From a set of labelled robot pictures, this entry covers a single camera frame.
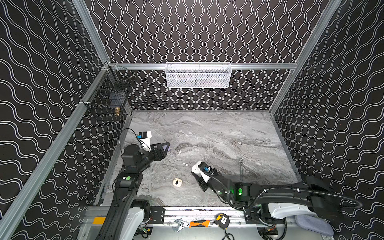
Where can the adjustable wrench orange handle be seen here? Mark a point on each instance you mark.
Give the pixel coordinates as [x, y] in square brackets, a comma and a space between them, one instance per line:
[181, 224]

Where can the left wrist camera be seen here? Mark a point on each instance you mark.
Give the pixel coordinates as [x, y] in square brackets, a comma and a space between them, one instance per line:
[144, 138]

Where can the brass fitting in basket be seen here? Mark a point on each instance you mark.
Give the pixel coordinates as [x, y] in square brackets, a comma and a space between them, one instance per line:
[117, 111]

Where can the black wire basket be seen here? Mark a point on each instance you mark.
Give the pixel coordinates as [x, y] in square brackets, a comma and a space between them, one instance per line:
[112, 91]

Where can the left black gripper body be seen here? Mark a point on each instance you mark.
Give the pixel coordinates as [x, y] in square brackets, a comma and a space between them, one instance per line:
[156, 151]

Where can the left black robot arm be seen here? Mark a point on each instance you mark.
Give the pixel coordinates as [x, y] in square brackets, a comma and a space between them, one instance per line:
[126, 213]

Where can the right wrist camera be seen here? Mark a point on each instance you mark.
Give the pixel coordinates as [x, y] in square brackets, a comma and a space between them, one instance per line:
[201, 169]

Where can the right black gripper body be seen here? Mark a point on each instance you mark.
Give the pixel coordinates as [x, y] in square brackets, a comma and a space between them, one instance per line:
[202, 179]

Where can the grey cloth pad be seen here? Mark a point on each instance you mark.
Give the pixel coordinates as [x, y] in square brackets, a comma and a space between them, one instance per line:
[314, 225]

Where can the yellow black tape measure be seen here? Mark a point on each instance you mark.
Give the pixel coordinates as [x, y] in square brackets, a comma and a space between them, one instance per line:
[222, 220]

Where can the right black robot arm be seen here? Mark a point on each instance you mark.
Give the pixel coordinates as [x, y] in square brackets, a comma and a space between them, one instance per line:
[276, 202]

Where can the cream earbud charging case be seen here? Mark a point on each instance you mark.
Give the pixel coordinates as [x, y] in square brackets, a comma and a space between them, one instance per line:
[177, 182]

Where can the white wire mesh basket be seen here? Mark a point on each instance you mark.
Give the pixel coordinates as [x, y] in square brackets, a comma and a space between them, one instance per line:
[193, 75]

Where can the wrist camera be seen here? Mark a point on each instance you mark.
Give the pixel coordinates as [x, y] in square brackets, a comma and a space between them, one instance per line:
[144, 138]
[201, 169]

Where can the yellow label sticker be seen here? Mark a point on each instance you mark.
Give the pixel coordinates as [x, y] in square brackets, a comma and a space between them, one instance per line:
[99, 220]

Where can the silver combination wrench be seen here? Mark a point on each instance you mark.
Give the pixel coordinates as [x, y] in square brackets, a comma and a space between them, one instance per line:
[241, 162]

